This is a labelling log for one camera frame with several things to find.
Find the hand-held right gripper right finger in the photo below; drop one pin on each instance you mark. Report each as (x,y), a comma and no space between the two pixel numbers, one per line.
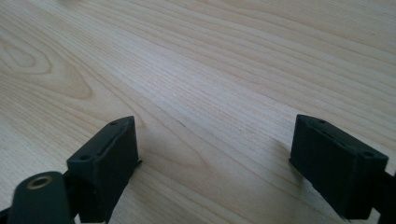
(336,171)

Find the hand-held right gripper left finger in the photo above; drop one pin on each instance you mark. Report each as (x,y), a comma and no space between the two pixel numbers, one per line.
(102,168)

